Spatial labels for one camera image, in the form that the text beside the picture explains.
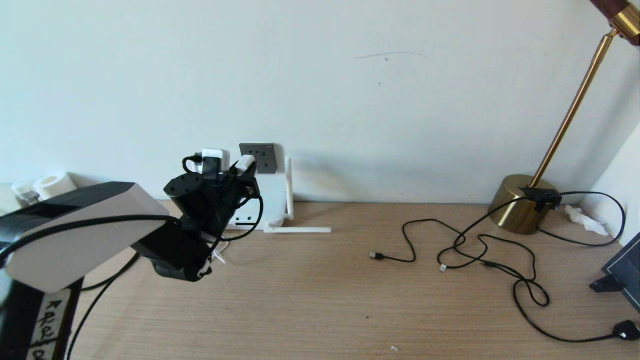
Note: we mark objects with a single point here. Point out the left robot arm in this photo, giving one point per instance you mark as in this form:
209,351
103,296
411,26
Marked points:
75,240

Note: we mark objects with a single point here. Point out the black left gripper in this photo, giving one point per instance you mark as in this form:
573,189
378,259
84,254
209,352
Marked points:
225,205

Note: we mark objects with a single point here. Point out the white router with antennas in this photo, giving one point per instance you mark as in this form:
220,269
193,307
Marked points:
272,200

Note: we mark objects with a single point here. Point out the small clear container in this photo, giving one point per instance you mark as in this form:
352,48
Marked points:
24,192

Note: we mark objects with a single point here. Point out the crumpled white tissue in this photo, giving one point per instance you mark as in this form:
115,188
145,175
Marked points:
582,217

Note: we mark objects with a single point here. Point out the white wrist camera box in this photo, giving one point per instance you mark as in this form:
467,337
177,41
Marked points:
222,157

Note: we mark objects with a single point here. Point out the brass desk lamp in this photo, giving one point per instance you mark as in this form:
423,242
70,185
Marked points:
515,205

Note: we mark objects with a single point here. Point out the white paper roll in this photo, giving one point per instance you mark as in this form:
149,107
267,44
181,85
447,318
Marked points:
55,185

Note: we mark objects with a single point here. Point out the grey wall socket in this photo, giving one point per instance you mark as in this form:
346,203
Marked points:
267,160

